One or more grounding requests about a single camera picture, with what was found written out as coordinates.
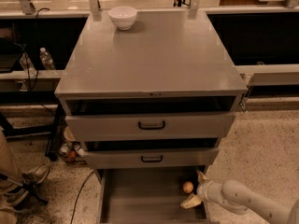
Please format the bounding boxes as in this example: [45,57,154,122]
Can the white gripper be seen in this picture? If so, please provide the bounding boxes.
[180,170,217,209]

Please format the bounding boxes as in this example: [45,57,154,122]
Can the orange fruit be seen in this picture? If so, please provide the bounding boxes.
[182,181,193,194]

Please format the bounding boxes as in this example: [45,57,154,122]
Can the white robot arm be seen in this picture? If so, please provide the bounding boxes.
[180,170,299,224]

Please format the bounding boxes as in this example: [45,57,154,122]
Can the grey middle drawer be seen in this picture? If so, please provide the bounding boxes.
[84,148,219,169]

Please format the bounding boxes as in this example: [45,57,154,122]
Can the grey open bottom drawer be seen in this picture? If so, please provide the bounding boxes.
[98,167,220,224]

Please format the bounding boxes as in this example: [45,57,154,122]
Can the grey top drawer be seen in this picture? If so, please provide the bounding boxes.
[66,112,235,142]

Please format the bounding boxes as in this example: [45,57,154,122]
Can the grey metal drawer cabinet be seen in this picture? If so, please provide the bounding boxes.
[54,9,249,179]

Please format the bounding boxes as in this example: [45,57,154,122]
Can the clutter of small items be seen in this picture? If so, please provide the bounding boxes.
[59,127,85,163]

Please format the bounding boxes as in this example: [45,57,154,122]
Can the black tripod stand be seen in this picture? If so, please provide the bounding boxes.
[0,174,49,204]

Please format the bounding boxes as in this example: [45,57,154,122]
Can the grey sneaker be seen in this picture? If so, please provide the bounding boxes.
[1,164,50,207]

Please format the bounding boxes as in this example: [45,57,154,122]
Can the white ceramic bowl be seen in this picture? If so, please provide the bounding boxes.
[108,7,137,30]

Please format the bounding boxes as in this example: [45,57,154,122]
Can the person's leg beige trousers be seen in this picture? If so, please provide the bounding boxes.
[0,131,22,224]

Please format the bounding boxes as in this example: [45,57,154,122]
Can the clear plastic water bottle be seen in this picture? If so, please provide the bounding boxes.
[39,48,55,70]

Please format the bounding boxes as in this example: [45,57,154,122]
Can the black floor cable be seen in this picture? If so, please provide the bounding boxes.
[69,169,95,224]

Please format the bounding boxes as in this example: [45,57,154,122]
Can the black table frame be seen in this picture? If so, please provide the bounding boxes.
[0,91,64,161]

